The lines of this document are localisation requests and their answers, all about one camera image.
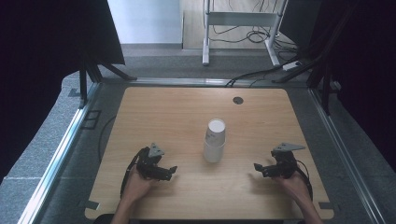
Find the black power cable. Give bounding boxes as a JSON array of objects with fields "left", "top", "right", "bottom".
[{"left": 225, "top": 55, "right": 300, "bottom": 89}]

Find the white power strip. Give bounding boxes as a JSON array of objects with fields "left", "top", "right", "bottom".
[{"left": 281, "top": 60, "right": 303, "bottom": 71}]

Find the white metal stand frame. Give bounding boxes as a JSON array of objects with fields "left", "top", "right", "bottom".
[{"left": 202, "top": 0, "right": 290, "bottom": 67}]

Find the tangle of black floor cables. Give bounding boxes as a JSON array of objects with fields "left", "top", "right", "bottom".
[{"left": 211, "top": 0, "right": 300, "bottom": 63}]

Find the person's right hand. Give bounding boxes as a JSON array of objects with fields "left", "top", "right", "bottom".
[{"left": 274, "top": 172, "right": 312, "bottom": 204}]

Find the aluminium rail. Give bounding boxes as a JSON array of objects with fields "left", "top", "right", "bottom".
[
  {"left": 18, "top": 81, "right": 101, "bottom": 224},
  {"left": 128, "top": 77, "right": 251, "bottom": 88},
  {"left": 308, "top": 88, "right": 388, "bottom": 224}
]

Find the black tripod stand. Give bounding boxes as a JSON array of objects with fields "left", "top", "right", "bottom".
[
  {"left": 78, "top": 54, "right": 138, "bottom": 109},
  {"left": 271, "top": 0, "right": 356, "bottom": 116}
]

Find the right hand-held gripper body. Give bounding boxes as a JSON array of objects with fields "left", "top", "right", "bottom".
[{"left": 271, "top": 142, "right": 306, "bottom": 180}]

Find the person's left hand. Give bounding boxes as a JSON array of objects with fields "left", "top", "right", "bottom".
[{"left": 122, "top": 166, "right": 158, "bottom": 203}]

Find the black curtain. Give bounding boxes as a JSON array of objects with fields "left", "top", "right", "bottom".
[
  {"left": 278, "top": 0, "right": 396, "bottom": 173},
  {"left": 0, "top": 0, "right": 126, "bottom": 185}
]

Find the black rectangular floor frame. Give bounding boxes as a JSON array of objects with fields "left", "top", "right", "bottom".
[{"left": 80, "top": 109, "right": 103, "bottom": 131}]

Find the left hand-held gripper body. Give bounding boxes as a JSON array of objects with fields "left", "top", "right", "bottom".
[{"left": 134, "top": 142, "right": 166, "bottom": 181}]

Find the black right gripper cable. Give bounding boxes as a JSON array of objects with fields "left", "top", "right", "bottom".
[{"left": 293, "top": 160, "right": 314, "bottom": 201}]

